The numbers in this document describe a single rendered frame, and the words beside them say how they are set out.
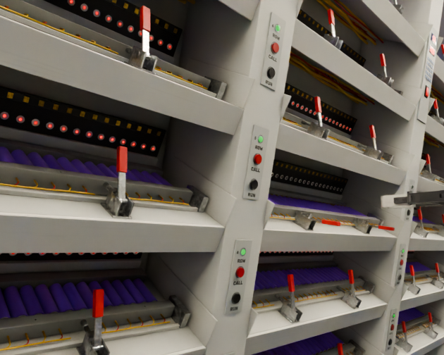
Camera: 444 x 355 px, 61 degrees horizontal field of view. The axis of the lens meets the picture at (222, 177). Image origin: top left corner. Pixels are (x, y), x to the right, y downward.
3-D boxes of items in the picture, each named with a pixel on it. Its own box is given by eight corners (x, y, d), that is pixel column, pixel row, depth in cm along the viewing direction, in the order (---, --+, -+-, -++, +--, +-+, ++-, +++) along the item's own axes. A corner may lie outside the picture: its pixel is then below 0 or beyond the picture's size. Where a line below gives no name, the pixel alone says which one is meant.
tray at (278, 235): (390, 251, 110) (405, 221, 108) (253, 251, 68) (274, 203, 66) (334, 218, 124) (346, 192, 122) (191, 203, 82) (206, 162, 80)
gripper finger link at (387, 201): (410, 206, 94) (409, 206, 93) (382, 207, 99) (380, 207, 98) (409, 194, 94) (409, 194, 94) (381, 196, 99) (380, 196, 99)
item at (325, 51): (409, 121, 111) (431, 75, 108) (285, 42, 69) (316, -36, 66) (350, 103, 125) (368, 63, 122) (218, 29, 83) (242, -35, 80)
